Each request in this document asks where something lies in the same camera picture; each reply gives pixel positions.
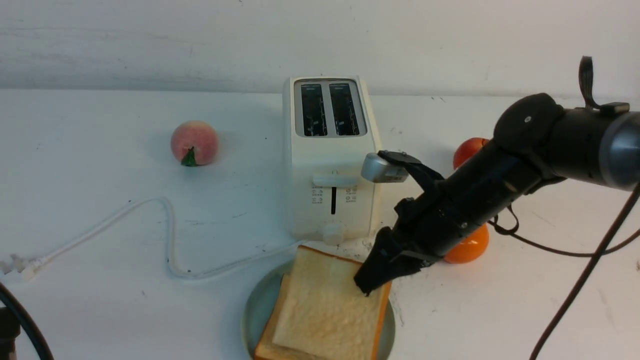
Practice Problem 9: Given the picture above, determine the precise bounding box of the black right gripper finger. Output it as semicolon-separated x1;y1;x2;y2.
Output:
353;227;401;296

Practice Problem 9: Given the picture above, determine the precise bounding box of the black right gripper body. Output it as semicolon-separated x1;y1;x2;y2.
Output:
384;166;506;278

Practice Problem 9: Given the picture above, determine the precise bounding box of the toasted bread slice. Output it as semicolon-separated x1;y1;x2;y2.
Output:
272;245;391;360
253;274;320;360

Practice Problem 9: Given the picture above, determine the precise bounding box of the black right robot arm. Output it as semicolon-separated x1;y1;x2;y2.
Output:
354;93;640;294

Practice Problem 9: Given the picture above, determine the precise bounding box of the orange persimmon with green leaf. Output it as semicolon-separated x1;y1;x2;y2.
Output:
444;224;490;265

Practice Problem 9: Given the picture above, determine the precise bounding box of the red apple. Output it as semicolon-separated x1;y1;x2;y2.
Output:
452;137;490;170

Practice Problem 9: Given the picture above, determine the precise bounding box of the light blue round plate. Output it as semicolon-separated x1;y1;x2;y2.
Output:
240;260;397;360

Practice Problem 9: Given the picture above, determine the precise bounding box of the white two-slot toaster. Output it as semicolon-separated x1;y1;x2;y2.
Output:
282;76;382;246

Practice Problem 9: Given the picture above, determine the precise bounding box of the pink peach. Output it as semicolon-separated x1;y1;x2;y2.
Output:
170;120;219;167

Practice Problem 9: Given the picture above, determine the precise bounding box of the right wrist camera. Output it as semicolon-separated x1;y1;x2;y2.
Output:
360;150;446;193

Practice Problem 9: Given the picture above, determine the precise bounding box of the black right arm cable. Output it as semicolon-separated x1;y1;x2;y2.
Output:
487;56;640;360

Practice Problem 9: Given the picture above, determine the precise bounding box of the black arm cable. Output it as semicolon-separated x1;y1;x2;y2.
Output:
487;56;640;360
0;282;55;360

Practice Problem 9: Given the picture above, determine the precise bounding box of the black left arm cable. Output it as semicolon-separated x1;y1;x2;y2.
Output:
0;282;55;360

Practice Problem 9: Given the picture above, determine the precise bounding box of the white toaster power cord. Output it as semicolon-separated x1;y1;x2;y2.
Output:
0;196;308;281

